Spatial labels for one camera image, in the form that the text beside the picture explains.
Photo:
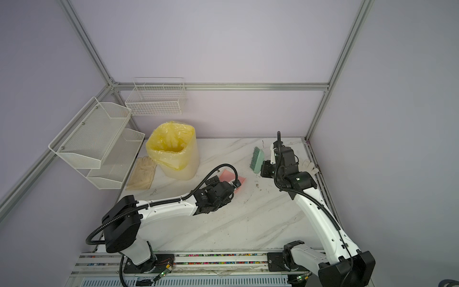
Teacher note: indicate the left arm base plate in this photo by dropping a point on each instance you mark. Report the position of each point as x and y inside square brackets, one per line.
[155, 265]

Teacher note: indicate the white cotton glove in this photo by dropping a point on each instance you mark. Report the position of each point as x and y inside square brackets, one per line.
[309, 167]

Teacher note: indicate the beige rubber glove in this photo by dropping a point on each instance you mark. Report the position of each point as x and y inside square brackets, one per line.
[142, 175]

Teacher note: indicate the white wire basket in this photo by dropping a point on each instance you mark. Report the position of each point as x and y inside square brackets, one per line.
[157, 96]

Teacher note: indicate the aluminium front rail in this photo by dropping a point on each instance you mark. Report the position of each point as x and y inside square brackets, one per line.
[190, 269]

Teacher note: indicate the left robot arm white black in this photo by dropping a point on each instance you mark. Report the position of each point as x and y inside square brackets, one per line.
[119, 229]

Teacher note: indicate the upper white mesh shelf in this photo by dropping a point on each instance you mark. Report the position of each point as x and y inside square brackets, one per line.
[87, 140]

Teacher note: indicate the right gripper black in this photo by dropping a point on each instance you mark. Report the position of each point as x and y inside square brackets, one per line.
[263, 173]

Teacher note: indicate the white mesh shelf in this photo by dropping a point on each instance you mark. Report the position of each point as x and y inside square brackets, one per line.
[87, 140]
[118, 163]

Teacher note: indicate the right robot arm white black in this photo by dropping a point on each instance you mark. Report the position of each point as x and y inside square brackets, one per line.
[342, 264]

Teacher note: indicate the green hand brush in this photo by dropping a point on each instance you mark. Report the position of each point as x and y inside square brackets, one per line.
[257, 160]

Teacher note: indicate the yellow-lined trash bin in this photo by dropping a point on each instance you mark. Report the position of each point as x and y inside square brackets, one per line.
[173, 146]

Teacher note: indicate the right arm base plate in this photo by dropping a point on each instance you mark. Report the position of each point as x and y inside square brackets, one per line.
[277, 263]

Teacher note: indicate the lower white mesh shelf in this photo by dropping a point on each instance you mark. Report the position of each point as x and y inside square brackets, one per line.
[118, 163]

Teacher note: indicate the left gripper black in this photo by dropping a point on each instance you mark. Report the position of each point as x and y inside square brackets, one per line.
[215, 179]

